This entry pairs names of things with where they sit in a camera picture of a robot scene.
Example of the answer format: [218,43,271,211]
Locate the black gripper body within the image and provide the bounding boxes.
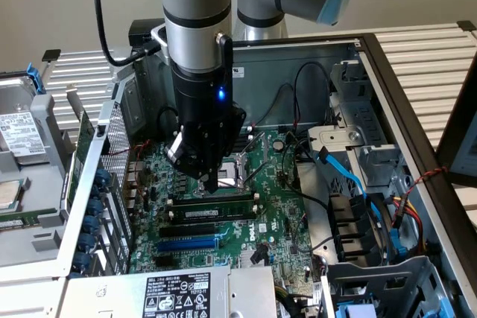
[171,66,247,158]

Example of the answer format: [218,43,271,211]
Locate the green RAM stick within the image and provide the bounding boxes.
[173,200,258,221]
[0,215,41,230]

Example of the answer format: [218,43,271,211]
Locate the CPU socket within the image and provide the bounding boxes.
[192,156,254,200]

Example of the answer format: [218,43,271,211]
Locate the thin metal locking lever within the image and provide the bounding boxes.
[238,159,279,189]

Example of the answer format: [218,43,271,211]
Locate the long black expansion slot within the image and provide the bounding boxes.
[159,222,217,240]

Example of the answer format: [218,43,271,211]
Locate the silver socket cover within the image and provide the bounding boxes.
[240,130,270,185]

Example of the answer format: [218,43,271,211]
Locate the green Dell motherboard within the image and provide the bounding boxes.
[128,130,321,296]

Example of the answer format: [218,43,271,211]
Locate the blue expansion slot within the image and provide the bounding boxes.
[156,238,228,255]

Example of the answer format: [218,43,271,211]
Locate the silver finned heat sink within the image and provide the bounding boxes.
[239,249,271,269]

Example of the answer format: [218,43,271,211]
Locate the black box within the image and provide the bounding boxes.
[128,18,165,49]

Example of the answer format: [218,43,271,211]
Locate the silver open PC case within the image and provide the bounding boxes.
[0,33,477,318]

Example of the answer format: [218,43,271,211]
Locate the blue card retention clip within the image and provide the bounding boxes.
[82,215,101,234]
[95,168,112,187]
[72,251,90,271]
[77,232,96,252]
[87,198,104,217]

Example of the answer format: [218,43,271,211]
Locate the green graphics card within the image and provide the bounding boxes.
[63,85,97,214]

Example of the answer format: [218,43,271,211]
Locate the silver disk bay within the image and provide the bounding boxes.
[307,124,407,192]

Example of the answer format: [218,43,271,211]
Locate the black fan shroud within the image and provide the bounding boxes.
[326,191,388,264]

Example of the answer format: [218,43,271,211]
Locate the silver power supply unit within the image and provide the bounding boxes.
[66,264,279,318]

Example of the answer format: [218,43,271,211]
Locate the silver drive cage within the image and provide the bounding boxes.
[327,59,378,129]

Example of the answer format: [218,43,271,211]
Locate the grey parts rack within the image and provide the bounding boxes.
[0,70,78,269]

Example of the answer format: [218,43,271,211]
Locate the silver perforated disk cage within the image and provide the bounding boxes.
[320,254,450,318]

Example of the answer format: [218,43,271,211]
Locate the silver hard disk white label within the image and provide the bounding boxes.
[0,75,52,165]

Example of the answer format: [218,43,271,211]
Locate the blue plastic disk carrier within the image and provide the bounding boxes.
[335,302,378,318]

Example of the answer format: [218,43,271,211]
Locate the silver CPU chip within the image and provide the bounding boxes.
[0,179,24,212]

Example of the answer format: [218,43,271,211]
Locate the thick black looped cable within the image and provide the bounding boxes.
[157,106,180,139]

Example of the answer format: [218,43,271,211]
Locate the thin black red wire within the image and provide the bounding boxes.
[250,82,297,130]

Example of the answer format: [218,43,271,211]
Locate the black plug with cable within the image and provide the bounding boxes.
[250,244,270,264]

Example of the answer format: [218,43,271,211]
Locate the red black twisted wire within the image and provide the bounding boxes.
[107,139,154,200]
[404,166,449,197]

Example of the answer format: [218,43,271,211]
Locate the blue SATA wire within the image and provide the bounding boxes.
[315,146,373,207]

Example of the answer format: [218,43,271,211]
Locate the thick braided yellow black wires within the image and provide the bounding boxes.
[274,283,299,311]

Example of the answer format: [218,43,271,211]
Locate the black camera cable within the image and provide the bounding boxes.
[90,0,162,69]

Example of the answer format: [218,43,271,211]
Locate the blue plastic bracket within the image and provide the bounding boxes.
[25,64,48,96]

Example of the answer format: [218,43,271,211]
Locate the red yellow power wires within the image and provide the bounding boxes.
[383,194,428,255]

